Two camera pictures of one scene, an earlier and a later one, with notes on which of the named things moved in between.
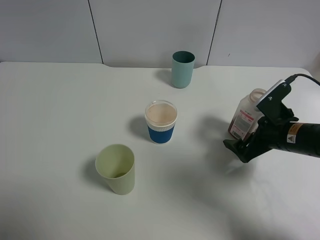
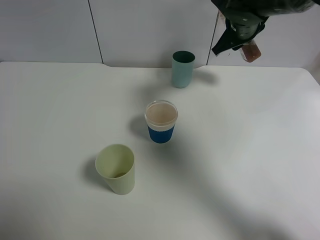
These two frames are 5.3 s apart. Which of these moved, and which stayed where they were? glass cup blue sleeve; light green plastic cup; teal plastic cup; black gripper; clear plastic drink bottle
Moved: black gripper; clear plastic drink bottle
Stayed: teal plastic cup; glass cup blue sleeve; light green plastic cup
